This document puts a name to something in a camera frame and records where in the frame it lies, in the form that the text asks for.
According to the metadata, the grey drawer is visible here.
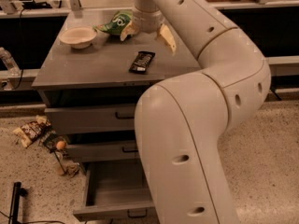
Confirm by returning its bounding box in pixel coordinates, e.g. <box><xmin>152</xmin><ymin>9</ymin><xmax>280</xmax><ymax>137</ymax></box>
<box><xmin>45</xmin><ymin>104</ymin><xmax>135</xmax><ymax>134</ymax></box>
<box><xmin>67</xmin><ymin>140</ymin><xmax>139</xmax><ymax>162</ymax></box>
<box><xmin>73</xmin><ymin>159</ymin><xmax>156</xmax><ymax>221</ymax></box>

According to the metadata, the grey bottom drawer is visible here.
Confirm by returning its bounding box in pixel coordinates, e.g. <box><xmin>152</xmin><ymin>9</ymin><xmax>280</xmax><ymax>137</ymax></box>
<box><xmin>73</xmin><ymin>159</ymin><xmax>156</xmax><ymax>221</ymax></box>

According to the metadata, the grey metal drawer cabinet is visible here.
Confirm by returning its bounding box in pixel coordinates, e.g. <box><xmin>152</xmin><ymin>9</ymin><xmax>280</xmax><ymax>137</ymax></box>
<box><xmin>32</xmin><ymin>7</ymin><xmax>202</xmax><ymax>171</ymax></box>

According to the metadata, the clear bottle on floor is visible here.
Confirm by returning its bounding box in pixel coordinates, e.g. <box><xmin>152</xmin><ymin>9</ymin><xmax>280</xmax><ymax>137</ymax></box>
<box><xmin>50</xmin><ymin>152</ymin><xmax>65</xmax><ymax>175</ymax></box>

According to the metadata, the brown snack bag on floor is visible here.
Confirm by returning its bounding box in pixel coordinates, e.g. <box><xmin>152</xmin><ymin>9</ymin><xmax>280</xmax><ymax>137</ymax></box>
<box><xmin>13</xmin><ymin>116</ymin><xmax>50</xmax><ymax>147</ymax></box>

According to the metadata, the green chip bag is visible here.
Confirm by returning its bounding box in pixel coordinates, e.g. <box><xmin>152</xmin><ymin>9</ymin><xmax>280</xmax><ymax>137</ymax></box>
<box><xmin>93</xmin><ymin>10</ymin><xmax>133</xmax><ymax>35</ymax></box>

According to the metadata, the black stand at bottom left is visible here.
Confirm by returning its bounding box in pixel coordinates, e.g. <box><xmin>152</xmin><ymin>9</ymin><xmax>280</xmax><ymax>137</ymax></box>
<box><xmin>8</xmin><ymin>182</ymin><xmax>28</xmax><ymax>224</ymax></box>

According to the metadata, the grey middle drawer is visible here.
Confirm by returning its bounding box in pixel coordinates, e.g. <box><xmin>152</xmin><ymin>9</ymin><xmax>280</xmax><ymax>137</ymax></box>
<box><xmin>67</xmin><ymin>140</ymin><xmax>139</xmax><ymax>162</ymax></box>

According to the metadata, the black chocolate rxbar wrapper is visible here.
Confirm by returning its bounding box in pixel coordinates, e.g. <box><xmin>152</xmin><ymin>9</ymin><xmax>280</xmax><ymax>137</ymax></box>
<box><xmin>129</xmin><ymin>51</ymin><xmax>155</xmax><ymax>74</ymax></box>

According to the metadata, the grey top drawer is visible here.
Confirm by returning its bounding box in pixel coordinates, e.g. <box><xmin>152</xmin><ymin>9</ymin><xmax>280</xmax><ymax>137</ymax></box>
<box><xmin>45</xmin><ymin>104</ymin><xmax>135</xmax><ymax>134</ymax></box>

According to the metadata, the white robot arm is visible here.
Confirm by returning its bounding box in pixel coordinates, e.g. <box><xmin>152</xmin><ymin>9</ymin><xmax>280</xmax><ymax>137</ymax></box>
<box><xmin>129</xmin><ymin>0</ymin><xmax>271</xmax><ymax>224</ymax></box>

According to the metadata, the clear bottle at left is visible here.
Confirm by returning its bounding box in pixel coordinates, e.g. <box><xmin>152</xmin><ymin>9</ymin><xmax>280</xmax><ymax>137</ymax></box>
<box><xmin>0</xmin><ymin>48</ymin><xmax>21</xmax><ymax>77</ymax></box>

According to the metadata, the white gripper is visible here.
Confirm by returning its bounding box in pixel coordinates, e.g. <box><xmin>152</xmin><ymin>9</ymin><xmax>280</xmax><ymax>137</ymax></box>
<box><xmin>120</xmin><ymin>8</ymin><xmax>177</xmax><ymax>53</ymax></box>

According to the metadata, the white paper bowl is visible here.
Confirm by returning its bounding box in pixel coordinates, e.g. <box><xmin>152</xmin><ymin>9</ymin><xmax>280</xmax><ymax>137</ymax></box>
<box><xmin>58</xmin><ymin>26</ymin><xmax>97</xmax><ymax>49</ymax></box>

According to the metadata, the dark green snack bag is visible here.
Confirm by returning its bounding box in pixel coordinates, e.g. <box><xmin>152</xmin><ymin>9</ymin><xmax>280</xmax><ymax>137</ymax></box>
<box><xmin>39</xmin><ymin>129</ymin><xmax>66</xmax><ymax>153</ymax></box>

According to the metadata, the orange ball on floor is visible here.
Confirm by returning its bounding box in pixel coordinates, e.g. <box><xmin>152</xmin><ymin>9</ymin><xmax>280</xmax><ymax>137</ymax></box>
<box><xmin>56</xmin><ymin>141</ymin><xmax>66</xmax><ymax>150</ymax></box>

